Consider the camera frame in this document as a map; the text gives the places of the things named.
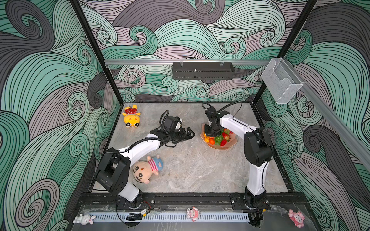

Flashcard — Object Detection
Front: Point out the aluminium wall rail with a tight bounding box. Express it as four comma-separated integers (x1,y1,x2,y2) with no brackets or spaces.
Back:
105,59,270,66

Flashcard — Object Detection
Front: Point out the green grape bunch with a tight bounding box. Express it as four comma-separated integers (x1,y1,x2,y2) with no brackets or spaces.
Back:
214,135,224,146

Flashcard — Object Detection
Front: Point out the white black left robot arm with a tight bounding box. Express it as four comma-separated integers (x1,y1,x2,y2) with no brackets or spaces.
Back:
93,111,195,208

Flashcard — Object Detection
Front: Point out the yellow cow plush toy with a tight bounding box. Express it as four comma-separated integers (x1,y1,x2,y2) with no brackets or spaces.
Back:
122,105,141,128

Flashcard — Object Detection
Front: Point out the white slotted cable duct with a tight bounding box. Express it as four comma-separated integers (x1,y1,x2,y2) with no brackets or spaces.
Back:
91,212,250,223

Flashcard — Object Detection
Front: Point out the pink melody figurine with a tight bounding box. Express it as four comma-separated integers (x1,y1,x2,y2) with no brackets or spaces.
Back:
288,209,305,228

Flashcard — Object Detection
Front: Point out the pink white chopper figurine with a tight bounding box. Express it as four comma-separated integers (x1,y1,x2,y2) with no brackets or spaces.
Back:
187,207,200,222

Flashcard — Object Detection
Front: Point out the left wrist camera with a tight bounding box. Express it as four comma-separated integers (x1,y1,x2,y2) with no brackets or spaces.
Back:
164,116,183,131

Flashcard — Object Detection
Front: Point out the boy doll plush toy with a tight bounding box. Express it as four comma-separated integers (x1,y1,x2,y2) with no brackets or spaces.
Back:
133,155,164,184

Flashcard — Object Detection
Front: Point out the clear acrylic wall box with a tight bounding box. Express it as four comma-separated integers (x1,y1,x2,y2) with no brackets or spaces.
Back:
261,58,303,105

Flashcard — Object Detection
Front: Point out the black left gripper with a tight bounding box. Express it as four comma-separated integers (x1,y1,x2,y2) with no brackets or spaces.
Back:
168,128,195,144

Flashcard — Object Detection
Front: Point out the black wall tray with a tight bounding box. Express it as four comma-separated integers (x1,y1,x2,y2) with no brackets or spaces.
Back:
172,62,235,82

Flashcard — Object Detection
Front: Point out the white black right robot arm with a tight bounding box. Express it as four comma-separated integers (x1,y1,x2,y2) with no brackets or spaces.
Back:
202,103,273,212

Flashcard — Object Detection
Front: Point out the white bunny figurine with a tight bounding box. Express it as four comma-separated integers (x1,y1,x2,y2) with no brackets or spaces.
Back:
72,214,96,225

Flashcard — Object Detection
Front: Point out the pink scalloped fruit bowl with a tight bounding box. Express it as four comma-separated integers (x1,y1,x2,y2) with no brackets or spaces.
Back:
200,124,238,150

